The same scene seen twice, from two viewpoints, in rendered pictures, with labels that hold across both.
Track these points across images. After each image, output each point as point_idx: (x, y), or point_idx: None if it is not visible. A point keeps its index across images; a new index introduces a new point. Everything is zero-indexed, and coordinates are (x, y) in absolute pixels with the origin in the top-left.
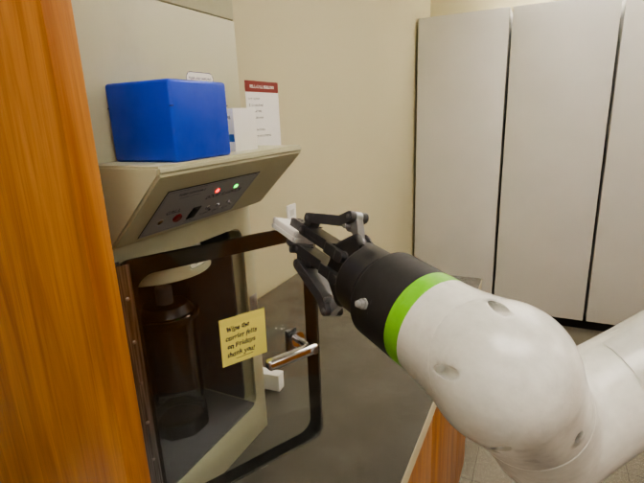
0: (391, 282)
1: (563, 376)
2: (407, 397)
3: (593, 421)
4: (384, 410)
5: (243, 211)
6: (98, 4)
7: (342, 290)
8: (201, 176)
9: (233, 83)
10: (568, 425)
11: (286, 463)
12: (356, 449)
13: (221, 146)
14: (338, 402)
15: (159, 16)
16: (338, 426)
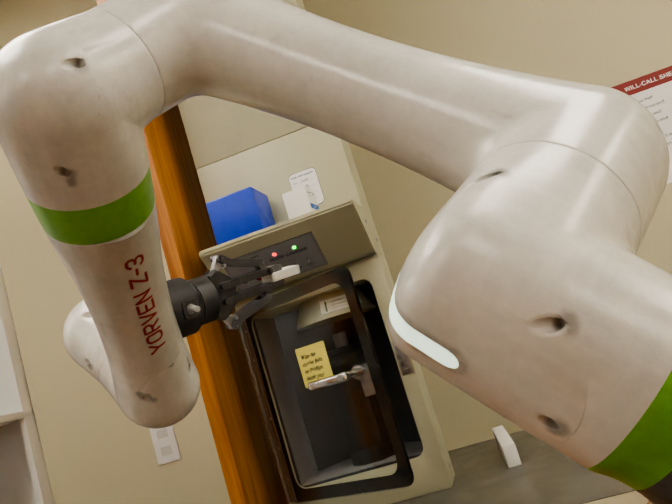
0: None
1: (65, 323)
2: (574, 493)
3: (100, 358)
4: (529, 499)
5: (371, 262)
6: (221, 170)
7: None
8: (239, 249)
9: (339, 163)
10: (70, 348)
11: None
12: None
13: (252, 226)
14: (520, 484)
15: (261, 153)
16: (476, 501)
